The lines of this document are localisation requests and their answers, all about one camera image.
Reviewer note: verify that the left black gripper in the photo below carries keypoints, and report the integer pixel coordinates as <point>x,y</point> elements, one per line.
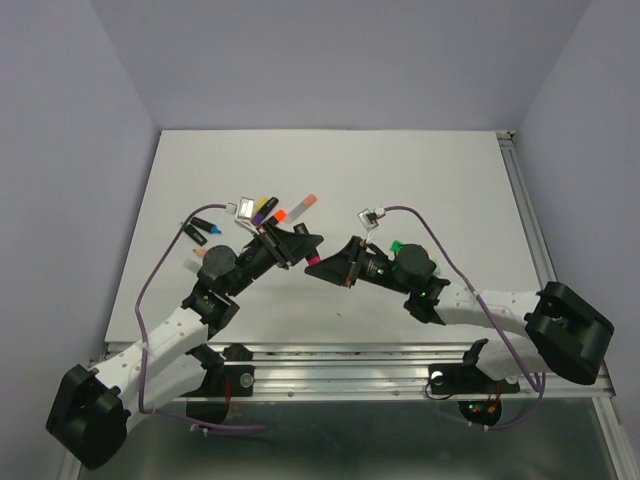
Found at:
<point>285,247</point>

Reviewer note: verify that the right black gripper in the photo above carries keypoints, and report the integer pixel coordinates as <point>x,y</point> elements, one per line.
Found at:
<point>339,270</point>

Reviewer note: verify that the black highlighter pink cap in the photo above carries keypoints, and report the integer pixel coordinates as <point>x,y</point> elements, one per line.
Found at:
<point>313,257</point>

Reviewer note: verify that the black highlighter blue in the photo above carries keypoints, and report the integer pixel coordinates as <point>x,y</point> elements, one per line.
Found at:
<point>205,225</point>

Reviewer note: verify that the translucent highlighter mint green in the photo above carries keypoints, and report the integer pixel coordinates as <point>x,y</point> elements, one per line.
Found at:
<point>192,265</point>

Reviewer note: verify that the black highlighter green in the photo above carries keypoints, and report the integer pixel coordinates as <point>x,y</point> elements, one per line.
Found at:
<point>194,234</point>

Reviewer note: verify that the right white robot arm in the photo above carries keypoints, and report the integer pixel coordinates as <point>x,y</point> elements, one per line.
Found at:
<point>551,330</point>

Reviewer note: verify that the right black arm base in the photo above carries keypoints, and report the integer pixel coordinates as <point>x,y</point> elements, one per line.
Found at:
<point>465,378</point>

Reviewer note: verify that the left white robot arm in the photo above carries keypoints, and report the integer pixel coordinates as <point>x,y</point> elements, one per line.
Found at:
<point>95,408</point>

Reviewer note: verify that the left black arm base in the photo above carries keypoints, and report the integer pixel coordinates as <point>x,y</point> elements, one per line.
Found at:
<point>227,375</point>

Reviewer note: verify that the black highlighter orange cap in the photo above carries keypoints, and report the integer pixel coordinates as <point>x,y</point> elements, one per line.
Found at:
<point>277,217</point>

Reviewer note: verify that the black highlighter purple cap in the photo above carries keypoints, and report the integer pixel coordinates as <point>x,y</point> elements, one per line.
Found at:
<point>264,210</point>

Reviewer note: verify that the yellow translucent highlighter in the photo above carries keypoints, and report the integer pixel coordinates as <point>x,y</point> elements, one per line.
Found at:
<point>260,203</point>

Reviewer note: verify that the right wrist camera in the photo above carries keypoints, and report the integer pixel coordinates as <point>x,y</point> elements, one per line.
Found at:
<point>370,218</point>

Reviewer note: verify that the aluminium front rail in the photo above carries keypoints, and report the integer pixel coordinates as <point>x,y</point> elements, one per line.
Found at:
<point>363,372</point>

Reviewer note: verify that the aluminium rail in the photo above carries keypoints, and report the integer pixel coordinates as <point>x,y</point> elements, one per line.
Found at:
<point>363,372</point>
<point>539,252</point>

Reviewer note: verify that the aluminium right rail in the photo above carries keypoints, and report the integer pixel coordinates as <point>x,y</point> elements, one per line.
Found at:
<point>539,252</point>

